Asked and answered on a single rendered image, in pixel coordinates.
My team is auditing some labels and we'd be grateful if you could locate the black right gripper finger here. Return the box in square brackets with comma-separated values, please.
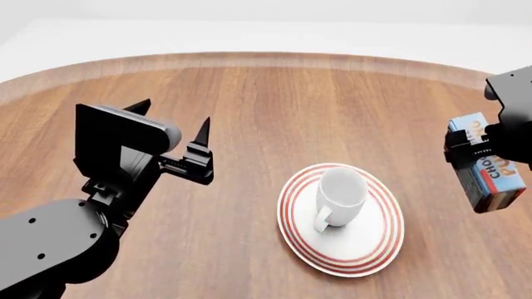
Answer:
[442, 127, 500, 165]

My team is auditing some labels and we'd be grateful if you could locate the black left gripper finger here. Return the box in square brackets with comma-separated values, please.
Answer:
[123, 98, 152, 119]
[182, 115, 215, 186]

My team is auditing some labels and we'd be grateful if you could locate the blue chocolate pudding box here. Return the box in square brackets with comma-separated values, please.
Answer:
[446, 112, 532, 214]

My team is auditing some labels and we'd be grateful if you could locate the white mug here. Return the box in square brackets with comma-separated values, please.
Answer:
[313, 167, 369, 233]

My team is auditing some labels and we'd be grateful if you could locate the white plate with red rings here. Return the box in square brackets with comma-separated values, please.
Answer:
[276, 162, 406, 277]

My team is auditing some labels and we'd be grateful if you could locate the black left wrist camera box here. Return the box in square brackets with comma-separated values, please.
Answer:
[75, 103, 185, 159]

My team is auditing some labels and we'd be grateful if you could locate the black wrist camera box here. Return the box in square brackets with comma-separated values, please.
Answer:
[75, 103, 185, 159]
[483, 65, 532, 102]

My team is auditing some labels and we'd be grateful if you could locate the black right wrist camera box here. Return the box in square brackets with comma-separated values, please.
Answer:
[483, 65, 532, 102]

